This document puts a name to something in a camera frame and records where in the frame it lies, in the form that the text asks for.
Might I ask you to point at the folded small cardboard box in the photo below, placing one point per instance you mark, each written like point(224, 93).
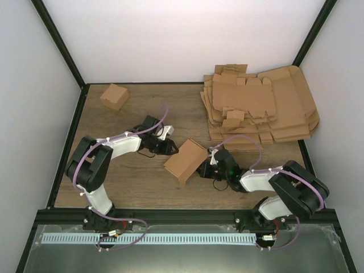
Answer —
point(114, 97)

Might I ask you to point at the black left frame post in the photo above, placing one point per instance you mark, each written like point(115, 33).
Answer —
point(58, 40)

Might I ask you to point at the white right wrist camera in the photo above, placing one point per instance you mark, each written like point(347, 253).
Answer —
point(211, 155)

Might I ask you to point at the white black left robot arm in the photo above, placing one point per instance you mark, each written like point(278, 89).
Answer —
point(87, 168)

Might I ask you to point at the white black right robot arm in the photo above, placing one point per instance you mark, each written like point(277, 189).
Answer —
point(298, 192)

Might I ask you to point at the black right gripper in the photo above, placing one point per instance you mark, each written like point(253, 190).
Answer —
point(205, 173)

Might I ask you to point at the black right frame post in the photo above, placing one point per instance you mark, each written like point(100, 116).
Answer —
point(314, 31)

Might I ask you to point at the light blue slotted cable duct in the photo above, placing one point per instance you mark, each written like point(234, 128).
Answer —
point(151, 239)

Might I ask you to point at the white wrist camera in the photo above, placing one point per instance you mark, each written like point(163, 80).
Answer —
point(211, 155)
point(164, 132)

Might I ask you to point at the black aluminium frame rail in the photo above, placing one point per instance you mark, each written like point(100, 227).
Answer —
point(68, 216)

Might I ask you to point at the stack of flat cardboard boxes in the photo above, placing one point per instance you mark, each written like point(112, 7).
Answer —
point(246, 111)

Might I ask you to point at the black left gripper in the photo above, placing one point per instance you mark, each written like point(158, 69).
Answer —
point(167, 150)

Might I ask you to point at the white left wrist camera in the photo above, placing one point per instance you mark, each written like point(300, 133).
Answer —
point(164, 132)

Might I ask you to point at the grey metal front plate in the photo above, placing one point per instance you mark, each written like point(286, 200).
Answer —
point(299, 248)

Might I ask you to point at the black frame post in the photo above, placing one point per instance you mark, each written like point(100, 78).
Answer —
point(58, 40)
point(314, 31)

